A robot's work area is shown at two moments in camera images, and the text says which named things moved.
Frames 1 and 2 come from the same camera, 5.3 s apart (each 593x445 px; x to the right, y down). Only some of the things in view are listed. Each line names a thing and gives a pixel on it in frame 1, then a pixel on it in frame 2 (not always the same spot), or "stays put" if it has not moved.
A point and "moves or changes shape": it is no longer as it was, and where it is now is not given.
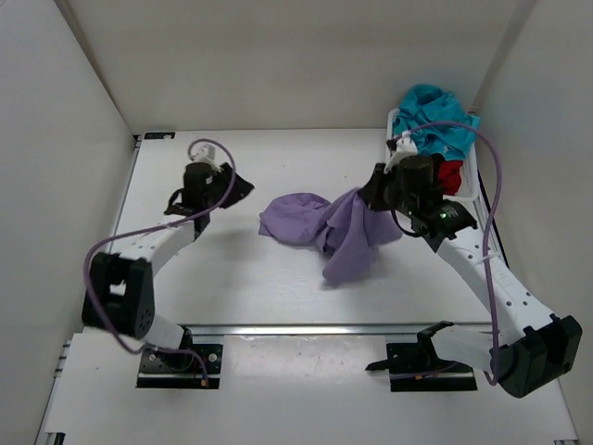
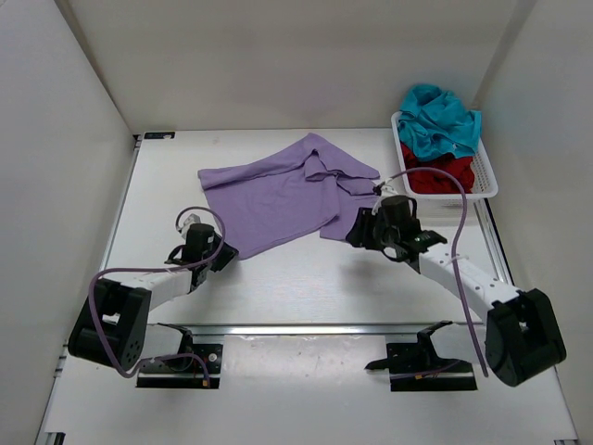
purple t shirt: (345, 230) moves or changes shape
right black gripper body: (377, 193) -> (361, 228)
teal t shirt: (422, 104) stays put
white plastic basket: (469, 196) -> (484, 183)
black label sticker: (159, 135) stays put
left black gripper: (227, 184) -> (222, 256)
